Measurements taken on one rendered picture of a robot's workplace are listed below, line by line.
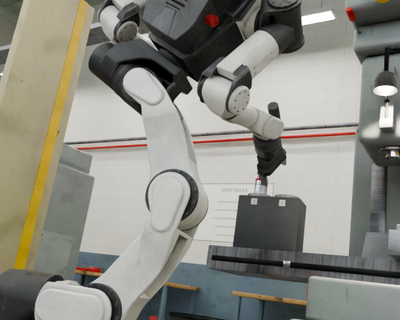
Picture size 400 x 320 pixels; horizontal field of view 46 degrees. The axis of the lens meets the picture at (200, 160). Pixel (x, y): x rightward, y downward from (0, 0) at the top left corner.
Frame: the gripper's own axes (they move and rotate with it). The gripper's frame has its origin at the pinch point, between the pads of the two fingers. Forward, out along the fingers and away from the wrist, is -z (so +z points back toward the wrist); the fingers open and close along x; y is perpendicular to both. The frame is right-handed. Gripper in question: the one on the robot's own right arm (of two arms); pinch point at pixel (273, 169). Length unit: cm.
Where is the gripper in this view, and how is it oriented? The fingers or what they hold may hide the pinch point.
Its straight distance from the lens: 166.1
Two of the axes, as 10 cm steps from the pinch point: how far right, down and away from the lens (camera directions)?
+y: -7.0, -4.1, 5.8
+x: 6.7, -6.6, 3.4
